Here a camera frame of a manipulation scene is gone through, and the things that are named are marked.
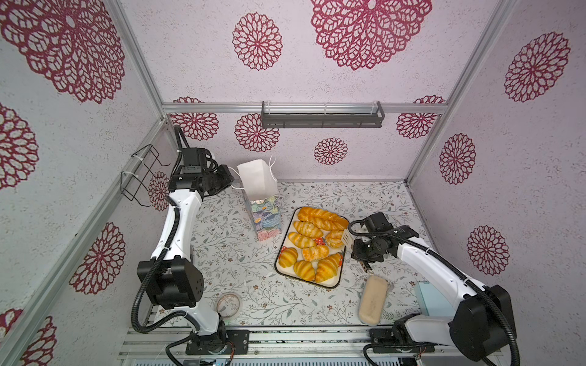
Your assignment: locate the small orange bread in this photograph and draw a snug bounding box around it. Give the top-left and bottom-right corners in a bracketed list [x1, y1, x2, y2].
[302, 245, 330, 262]

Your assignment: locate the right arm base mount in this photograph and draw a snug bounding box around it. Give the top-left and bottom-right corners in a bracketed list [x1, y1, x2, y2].
[369, 327, 435, 354]

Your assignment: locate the striped bread roll upper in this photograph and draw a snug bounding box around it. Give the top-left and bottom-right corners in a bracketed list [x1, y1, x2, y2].
[293, 221, 324, 239]

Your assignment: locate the black wire wall basket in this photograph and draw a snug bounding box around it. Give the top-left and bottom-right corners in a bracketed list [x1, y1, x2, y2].
[118, 144, 168, 207]

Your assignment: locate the croissant bottom middle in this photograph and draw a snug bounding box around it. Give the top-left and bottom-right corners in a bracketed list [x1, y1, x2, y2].
[293, 260, 316, 282]

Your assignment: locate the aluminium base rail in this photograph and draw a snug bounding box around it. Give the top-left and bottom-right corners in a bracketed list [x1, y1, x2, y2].
[116, 324, 502, 366]

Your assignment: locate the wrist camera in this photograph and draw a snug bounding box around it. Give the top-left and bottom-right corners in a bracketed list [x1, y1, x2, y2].
[181, 147, 208, 174]
[363, 212, 394, 233]

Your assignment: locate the striped bread roll middle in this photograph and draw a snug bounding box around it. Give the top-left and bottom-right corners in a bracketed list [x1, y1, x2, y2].
[288, 232, 317, 249]

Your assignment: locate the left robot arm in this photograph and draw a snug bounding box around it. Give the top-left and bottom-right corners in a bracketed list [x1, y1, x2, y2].
[131, 165, 233, 339]

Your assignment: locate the croissant lower right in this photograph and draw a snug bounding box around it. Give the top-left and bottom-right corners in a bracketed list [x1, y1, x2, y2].
[314, 253, 343, 283]

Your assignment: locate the round knotted bread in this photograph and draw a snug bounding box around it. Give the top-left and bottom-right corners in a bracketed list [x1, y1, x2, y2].
[325, 230, 345, 249]

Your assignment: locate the white slotted spatula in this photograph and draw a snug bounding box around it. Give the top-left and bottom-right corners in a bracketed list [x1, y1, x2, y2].
[341, 229, 363, 251]

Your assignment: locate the long twisted bread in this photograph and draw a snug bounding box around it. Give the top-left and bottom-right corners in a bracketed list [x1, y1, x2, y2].
[298, 207, 349, 231]

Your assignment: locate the black rimmed white tray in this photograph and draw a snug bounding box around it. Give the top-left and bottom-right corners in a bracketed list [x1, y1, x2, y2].
[274, 207, 349, 290]

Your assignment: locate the beige oblong bread loaf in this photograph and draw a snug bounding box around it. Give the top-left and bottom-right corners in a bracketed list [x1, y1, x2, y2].
[358, 275, 389, 326]

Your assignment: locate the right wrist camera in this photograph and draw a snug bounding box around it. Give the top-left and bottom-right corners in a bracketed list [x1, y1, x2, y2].
[363, 212, 394, 233]

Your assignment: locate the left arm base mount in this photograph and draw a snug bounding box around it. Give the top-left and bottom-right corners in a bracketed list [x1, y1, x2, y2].
[186, 329, 250, 355]

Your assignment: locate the floral paper bag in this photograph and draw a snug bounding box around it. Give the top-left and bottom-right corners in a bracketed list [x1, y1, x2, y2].
[229, 156, 282, 241]

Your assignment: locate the clear tape roll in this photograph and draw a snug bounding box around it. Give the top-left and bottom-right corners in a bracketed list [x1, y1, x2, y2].
[216, 293, 241, 320]

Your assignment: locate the small croissant lower left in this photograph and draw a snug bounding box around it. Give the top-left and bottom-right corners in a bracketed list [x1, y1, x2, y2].
[278, 247, 298, 268]

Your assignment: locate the mint green box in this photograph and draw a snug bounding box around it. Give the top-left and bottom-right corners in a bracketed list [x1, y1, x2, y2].
[414, 282, 456, 317]

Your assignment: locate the striped bread roll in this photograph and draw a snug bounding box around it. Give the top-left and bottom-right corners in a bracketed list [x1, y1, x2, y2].
[293, 221, 324, 239]
[288, 232, 317, 249]

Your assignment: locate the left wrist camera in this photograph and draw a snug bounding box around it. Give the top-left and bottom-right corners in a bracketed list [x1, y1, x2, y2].
[181, 147, 208, 174]

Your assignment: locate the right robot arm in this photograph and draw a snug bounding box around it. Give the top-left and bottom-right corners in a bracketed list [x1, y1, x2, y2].
[349, 228, 521, 365]

